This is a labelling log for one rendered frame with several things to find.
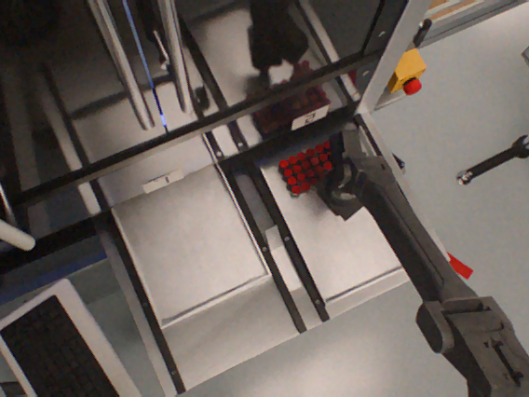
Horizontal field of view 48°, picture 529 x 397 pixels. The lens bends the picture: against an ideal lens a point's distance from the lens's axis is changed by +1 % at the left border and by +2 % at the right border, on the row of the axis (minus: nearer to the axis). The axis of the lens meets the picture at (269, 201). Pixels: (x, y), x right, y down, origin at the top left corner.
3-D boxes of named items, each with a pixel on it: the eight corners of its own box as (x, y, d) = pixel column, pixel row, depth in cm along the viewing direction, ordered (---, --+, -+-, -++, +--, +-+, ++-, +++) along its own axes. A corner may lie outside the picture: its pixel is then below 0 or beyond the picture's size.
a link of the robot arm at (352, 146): (345, 179, 105) (389, 177, 108) (337, 118, 108) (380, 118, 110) (322, 196, 117) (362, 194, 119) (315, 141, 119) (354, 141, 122)
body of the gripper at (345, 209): (335, 168, 127) (341, 157, 119) (366, 204, 125) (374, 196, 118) (312, 186, 125) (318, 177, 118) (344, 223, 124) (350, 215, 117)
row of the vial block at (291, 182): (284, 184, 137) (285, 178, 133) (352, 155, 140) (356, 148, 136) (288, 192, 137) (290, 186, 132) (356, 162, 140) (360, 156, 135)
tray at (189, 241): (103, 190, 135) (100, 186, 132) (209, 146, 139) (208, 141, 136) (162, 328, 128) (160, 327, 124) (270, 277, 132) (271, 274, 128)
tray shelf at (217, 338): (85, 201, 136) (83, 199, 134) (352, 88, 147) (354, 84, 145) (167, 400, 126) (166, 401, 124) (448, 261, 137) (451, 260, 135)
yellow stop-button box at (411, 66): (376, 68, 138) (384, 52, 131) (403, 56, 139) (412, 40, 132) (391, 95, 136) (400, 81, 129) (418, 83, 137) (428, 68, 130)
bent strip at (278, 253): (263, 235, 134) (264, 229, 128) (275, 229, 135) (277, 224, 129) (289, 292, 131) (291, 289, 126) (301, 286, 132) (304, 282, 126)
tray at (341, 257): (260, 172, 138) (260, 168, 135) (358, 130, 142) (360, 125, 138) (323, 307, 131) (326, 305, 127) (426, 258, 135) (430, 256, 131)
